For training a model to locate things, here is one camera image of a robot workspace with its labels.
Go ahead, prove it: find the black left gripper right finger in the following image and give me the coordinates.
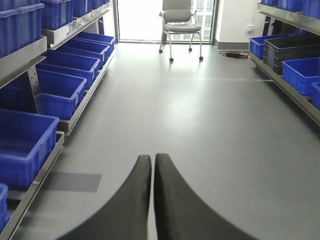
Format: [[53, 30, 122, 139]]
[[153, 153, 254, 240]]

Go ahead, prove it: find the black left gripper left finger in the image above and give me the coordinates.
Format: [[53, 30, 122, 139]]
[[60, 155, 152, 240]]

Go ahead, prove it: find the left steel shelf rack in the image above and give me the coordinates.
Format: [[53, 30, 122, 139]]
[[0, 2, 113, 240]]

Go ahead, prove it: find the steel shelf rack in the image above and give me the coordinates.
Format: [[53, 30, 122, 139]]
[[248, 2, 320, 127], [0, 2, 113, 240]]

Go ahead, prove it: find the right steel shelf rack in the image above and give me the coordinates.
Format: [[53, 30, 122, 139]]
[[248, 2, 320, 127]]

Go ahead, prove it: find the blue bin near left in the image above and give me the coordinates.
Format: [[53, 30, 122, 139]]
[[0, 109, 60, 190]]

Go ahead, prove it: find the blue bin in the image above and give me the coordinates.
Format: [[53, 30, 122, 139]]
[[249, 33, 293, 60], [40, 0, 73, 30], [55, 38, 110, 69], [75, 31, 117, 53], [0, 2, 45, 58], [36, 50, 100, 90], [0, 109, 60, 190], [36, 69, 87, 120], [282, 57, 320, 96]]

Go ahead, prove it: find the blue bin right front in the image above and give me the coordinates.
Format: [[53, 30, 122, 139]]
[[282, 57, 320, 96]]

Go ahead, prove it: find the blue bin right back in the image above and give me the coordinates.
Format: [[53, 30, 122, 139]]
[[249, 33, 293, 60]]

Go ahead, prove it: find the black plastic bin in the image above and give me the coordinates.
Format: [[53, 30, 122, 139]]
[[262, 34, 320, 75]]

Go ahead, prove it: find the grey office chair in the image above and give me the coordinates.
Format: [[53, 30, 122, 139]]
[[159, 0, 204, 63]]

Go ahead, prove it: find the blue upper bin left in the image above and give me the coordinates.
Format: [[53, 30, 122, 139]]
[[0, 2, 45, 58]]

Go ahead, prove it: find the orange cable bundle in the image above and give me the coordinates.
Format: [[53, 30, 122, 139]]
[[219, 50, 251, 60]]

